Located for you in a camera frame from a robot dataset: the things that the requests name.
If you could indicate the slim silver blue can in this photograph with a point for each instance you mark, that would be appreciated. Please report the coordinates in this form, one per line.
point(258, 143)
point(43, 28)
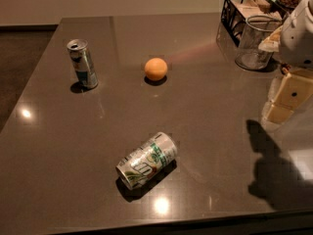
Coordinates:
point(82, 62)

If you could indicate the orange fruit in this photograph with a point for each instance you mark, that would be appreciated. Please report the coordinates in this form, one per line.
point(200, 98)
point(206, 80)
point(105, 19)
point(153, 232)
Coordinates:
point(155, 69)

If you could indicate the silver green 7up can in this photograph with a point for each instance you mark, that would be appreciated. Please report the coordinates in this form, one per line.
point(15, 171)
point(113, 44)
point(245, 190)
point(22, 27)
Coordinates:
point(138, 168)

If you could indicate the clear glass jar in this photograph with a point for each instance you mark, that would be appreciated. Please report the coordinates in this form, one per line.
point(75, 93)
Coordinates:
point(257, 28)

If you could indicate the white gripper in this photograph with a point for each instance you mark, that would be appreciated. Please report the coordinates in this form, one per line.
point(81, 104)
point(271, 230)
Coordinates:
point(297, 44)

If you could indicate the black wire basket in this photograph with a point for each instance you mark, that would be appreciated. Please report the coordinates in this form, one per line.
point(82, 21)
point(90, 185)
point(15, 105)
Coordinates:
point(235, 12)

